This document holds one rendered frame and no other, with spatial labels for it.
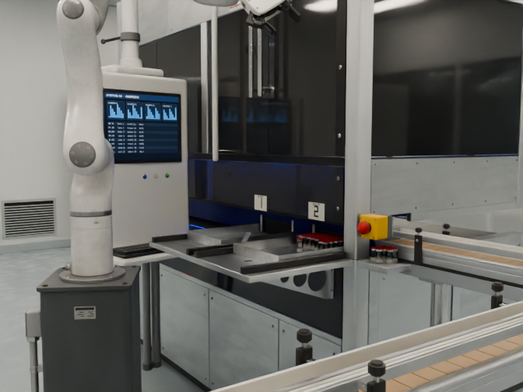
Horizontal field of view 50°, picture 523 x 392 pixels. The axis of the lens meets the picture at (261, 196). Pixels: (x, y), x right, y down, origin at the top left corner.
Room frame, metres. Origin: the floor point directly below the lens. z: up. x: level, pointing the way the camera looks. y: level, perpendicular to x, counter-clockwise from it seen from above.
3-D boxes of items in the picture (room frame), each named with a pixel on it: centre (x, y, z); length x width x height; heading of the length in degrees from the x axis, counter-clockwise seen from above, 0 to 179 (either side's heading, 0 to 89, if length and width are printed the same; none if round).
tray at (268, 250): (1.86, -0.12, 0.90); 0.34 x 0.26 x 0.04; 125
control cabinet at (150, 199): (2.49, 0.58, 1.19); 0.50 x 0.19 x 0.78; 135
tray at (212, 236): (2.14, 0.08, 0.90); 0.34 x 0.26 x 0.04; 125
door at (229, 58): (2.36, 0.10, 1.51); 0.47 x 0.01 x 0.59; 35
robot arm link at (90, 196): (1.66, 0.51, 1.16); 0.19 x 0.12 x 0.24; 7
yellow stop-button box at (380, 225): (1.72, -0.36, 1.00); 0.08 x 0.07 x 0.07; 125
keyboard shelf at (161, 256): (2.34, 0.47, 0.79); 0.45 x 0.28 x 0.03; 135
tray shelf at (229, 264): (1.96, 0.04, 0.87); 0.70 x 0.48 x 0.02; 35
